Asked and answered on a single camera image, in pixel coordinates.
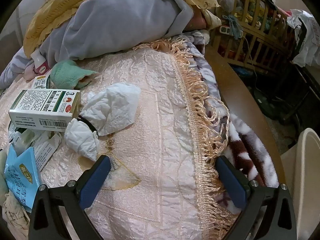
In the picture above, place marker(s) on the small white crumpled tissue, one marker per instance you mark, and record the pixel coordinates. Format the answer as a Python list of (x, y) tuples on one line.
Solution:
[(81, 137)]

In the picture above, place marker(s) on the wooden bed frame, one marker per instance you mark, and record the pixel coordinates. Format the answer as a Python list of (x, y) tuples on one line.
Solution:
[(237, 85)]

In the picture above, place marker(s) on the white blue tablet box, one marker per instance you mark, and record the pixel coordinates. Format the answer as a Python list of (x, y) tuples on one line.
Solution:
[(47, 150)]

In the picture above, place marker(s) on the beige crumpled cloth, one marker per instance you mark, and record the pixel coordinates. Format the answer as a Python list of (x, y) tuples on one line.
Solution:
[(15, 212)]

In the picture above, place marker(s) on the green towel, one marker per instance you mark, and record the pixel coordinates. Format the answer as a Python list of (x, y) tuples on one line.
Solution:
[(65, 75)]

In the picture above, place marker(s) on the pile of colourful clothes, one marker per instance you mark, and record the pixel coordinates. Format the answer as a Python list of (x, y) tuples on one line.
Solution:
[(260, 10)]

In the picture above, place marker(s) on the small milk carton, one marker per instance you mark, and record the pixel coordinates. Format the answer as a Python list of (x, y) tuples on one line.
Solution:
[(41, 82)]

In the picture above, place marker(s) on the blue printed packet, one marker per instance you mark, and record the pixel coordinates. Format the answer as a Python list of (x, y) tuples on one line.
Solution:
[(22, 180)]

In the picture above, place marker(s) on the teal cloth strip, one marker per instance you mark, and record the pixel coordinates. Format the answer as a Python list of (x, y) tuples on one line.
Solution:
[(231, 25)]

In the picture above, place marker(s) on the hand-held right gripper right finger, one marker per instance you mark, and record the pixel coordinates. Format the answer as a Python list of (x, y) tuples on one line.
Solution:
[(231, 180)]

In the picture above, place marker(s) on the green white medicine box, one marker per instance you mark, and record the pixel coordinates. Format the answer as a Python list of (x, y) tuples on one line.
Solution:
[(42, 105)]

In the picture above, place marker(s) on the pink pillow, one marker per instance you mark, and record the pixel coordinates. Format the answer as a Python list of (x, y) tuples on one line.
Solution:
[(196, 20)]

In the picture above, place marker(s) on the pink cloth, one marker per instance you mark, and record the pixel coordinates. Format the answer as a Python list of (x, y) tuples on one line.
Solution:
[(28, 72)]

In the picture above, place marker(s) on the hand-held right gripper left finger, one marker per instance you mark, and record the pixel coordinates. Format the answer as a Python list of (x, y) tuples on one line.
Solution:
[(95, 182)]

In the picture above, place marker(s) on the pink fringed bedspread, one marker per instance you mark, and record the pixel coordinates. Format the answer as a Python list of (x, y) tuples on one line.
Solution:
[(162, 130)]

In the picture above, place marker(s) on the white power strip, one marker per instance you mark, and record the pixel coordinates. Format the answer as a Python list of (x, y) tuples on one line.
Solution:
[(226, 30)]

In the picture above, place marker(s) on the white plastic bag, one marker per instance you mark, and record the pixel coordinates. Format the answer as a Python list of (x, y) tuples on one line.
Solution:
[(307, 45)]

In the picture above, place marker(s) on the brown white plush blanket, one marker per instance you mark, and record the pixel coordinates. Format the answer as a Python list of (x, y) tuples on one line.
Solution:
[(247, 142)]

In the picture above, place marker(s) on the pink white bottle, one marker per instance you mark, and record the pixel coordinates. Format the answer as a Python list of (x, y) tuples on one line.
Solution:
[(40, 63)]

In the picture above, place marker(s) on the wooden crib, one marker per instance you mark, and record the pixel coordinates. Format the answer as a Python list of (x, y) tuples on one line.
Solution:
[(252, 42)]

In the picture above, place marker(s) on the yellow frilled pillow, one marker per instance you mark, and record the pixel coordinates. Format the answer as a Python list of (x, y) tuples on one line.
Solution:
[(62, 10)]

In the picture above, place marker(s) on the black pedestal stand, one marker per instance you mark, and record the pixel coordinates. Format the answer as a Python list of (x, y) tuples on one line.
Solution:
[(303, 80)]

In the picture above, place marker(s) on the grey fleece blanket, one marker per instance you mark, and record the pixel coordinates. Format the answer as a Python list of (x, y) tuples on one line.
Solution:
[(112, 25)]

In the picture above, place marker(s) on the white bin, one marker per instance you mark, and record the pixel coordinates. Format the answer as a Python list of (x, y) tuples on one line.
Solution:
[(305, 170)]

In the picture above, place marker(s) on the large white crumpled tissue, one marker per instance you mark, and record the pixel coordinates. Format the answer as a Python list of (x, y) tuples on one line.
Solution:
[(112, 107)]

